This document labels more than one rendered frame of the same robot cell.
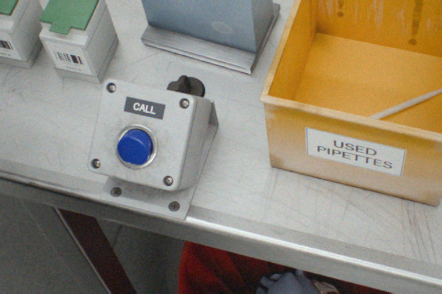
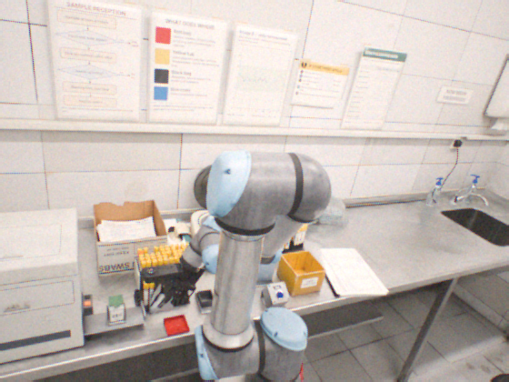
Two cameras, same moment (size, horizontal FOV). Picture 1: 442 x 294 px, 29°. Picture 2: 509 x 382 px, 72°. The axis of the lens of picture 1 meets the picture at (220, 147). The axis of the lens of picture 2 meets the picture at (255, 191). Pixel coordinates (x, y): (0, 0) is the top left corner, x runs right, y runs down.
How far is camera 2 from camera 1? 98 cm
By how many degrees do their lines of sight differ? 52
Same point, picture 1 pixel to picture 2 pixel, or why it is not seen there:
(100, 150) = (274, 298)
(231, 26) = (268, 275)
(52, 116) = not seen: hidden behind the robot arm
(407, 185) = (316, 287)
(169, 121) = (282, 287)
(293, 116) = (301, 277)
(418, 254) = (324, 298)
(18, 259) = not seen: outside the picture
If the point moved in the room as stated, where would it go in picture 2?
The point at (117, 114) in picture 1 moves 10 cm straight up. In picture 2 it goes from (273, 290) to (278, 266)
